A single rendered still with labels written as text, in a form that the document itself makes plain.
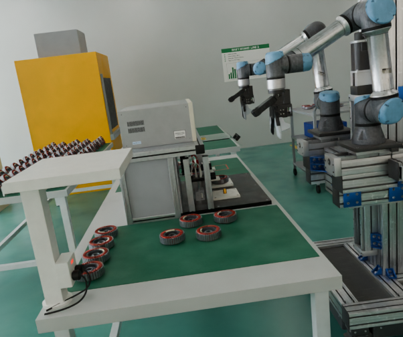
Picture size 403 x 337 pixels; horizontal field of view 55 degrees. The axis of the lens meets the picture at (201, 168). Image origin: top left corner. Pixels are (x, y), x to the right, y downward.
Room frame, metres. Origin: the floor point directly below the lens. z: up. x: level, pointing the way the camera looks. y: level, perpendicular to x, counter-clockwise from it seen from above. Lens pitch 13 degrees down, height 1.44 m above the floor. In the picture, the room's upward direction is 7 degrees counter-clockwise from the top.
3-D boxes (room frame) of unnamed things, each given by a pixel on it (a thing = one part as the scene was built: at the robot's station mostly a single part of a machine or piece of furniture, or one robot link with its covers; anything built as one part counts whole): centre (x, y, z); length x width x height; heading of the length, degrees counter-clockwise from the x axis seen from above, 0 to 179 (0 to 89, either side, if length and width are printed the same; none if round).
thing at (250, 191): (2.25, -0.10, 0.76); 0.64 x 0.47 x 0.02; 3
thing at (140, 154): (2.23, 0.21, 1.09); 0.68 x 0.44 x 0.05; 3
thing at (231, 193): (2.13, -0.12, 0.78); 0.15 x 0.15 x 0.01; 3
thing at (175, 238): (1.62, 0.17, 0.77); 0.11 x 0.11 x 0.04
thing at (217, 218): (1.79, -0.09, 0.77); 0.11 x 0.11 x 0.04
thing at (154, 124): (2.25, 0.21, 1.22); 0.44 x 0.39 x 0.20; 3
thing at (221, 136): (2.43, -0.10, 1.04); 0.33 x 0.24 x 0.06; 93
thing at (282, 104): (1.65, -0.36, 1.29); 0.09 x 0.08 x 0.12; 91
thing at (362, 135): (1.86, -0.82, 1.09); 0.15 x 0.15 x 0.10
